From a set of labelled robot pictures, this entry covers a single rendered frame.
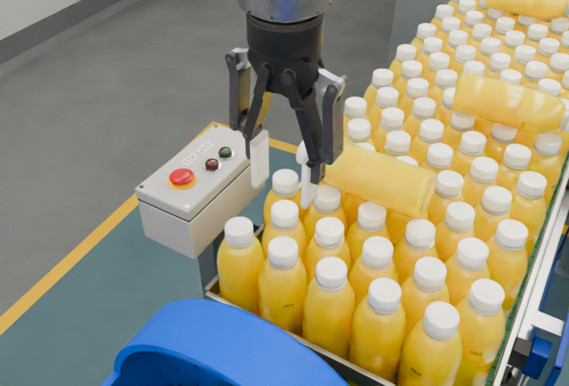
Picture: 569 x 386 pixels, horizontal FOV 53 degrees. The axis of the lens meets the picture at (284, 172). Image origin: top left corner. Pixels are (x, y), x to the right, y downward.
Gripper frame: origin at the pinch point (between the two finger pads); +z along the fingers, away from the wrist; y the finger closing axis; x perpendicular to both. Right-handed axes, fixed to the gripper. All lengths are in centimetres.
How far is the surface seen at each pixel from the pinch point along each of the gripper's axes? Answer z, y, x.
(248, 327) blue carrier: -1.6, 9.3, -21.2
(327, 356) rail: 24.0, 9.5, -4.7
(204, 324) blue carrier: -1.1, 5.7, -22.7
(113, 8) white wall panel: 121, -279, 225
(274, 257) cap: 12.5, 0.0, -2.4
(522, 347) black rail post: 23.8, 31.2, 10.0
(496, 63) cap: 13, 10, 66
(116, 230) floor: 122, -118, 62
